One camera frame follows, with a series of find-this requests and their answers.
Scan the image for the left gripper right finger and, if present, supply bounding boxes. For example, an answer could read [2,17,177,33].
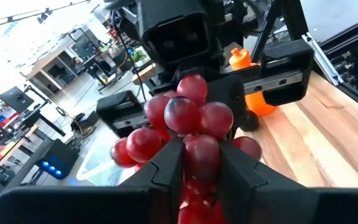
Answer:
[219,138,358,224]

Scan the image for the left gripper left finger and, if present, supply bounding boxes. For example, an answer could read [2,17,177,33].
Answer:
[0,136,185,224]

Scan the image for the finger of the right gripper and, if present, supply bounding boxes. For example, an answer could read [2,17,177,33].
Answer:
[261,39,315,106]
[96,90,150,138]

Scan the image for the red grape bunch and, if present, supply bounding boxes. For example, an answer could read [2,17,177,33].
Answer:
[109,73,262,224]

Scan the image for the black monitor on arm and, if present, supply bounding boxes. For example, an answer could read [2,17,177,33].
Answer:
[0,86,35,114]

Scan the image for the orange squeeze bottle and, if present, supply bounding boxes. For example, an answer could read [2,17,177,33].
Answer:
[228,47,277,116]

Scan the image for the green potted plant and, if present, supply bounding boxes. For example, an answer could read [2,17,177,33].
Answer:
[131,48,149,65]

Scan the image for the person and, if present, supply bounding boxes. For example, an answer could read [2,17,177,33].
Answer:
[71,56,85,71]

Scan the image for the black box blue lights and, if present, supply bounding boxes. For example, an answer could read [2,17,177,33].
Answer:
[35,139,80,180]

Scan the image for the silver frame bracket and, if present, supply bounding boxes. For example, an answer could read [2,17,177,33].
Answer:
[301,32,343,85]

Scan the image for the black aluminium table frame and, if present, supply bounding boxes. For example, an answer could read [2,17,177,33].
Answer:
[303,12,358,116]

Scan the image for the right wrist camera housing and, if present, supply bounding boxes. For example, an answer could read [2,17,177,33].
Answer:
[137,0,220,74]

